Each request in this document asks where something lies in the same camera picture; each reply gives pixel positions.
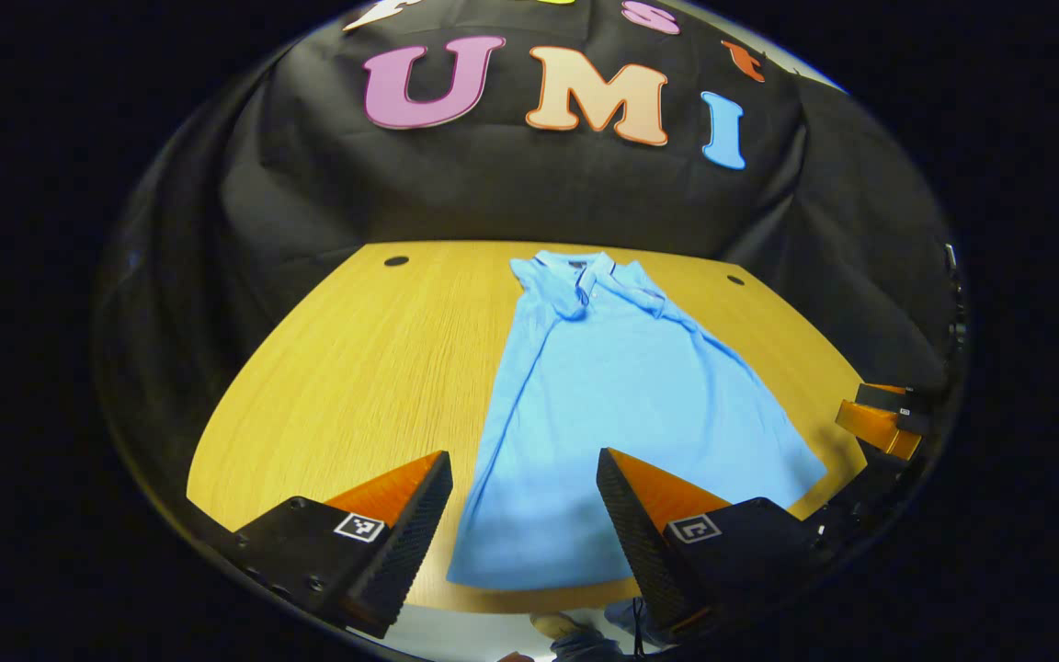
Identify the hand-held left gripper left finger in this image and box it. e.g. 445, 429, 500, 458
231, 450, 455, 641

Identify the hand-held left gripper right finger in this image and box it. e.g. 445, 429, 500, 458
596, 448, 830, 645

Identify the light blue T-shirt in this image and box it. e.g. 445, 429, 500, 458
447, 250, 829, 591

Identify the black backdrop cloth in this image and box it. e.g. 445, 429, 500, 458
93, 0, 967, 497

